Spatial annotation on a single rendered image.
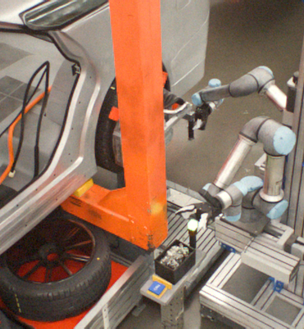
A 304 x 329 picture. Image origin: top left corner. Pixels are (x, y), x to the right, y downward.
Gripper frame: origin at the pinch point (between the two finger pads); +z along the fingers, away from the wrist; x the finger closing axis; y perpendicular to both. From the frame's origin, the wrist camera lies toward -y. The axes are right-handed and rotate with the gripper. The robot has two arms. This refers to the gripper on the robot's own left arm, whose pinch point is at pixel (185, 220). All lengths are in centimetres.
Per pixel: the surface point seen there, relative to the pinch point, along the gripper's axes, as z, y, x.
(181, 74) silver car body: -112, 13, 130
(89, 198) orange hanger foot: -9, 42, 100
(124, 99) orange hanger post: -14, -36, 54
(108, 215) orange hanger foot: -9, 47, 84
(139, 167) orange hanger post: -16, 4, 54
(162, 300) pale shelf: -3, 75, 34
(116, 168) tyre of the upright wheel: -37, 42, 112
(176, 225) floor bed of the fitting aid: -72, 105, 105
